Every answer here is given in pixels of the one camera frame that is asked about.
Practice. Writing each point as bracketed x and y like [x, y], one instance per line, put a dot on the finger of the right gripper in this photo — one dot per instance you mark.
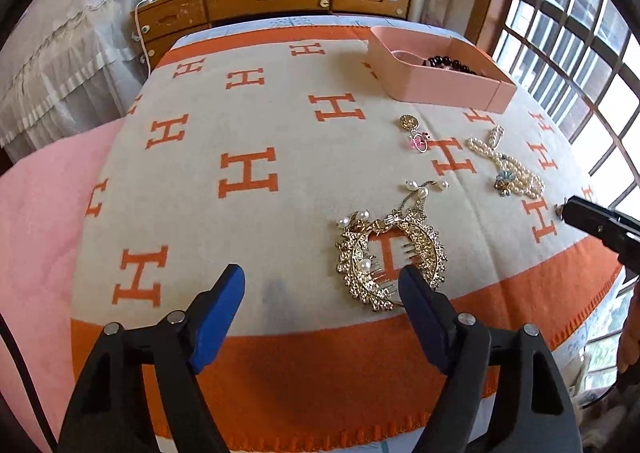
[618, 232]

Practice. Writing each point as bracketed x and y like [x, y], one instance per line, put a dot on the light blue bed sheet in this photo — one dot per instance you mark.
[351, 20]

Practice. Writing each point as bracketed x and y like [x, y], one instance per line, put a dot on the gold pink charm keyring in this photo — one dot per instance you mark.
[418, 137]

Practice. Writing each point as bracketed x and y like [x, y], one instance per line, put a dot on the wooden desk with drawers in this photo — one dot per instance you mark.
[164, 22]

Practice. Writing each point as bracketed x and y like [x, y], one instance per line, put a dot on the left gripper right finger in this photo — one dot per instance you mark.
[503, 390]

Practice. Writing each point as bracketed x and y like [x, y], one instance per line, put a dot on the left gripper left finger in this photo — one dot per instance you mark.
[109, 409]

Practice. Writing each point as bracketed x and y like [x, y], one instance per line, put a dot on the pink quilt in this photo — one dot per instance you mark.
[44, 198]

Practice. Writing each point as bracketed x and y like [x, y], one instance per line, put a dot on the blue flower earring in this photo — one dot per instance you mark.
[504, 181]

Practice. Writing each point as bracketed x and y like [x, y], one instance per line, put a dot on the lace covered piano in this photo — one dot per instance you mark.
[68, 66]

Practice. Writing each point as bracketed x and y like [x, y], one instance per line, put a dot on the orange beige H-pattern blanket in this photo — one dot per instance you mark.
[247, 149]

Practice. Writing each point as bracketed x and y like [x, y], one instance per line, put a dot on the gold rhinestone hair comb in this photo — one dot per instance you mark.
[372, 250]

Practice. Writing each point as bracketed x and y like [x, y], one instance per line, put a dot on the pink jewelry tray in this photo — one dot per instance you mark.
[425, 68]

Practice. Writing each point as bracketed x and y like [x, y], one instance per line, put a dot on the barred window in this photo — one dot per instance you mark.
[579, 59]

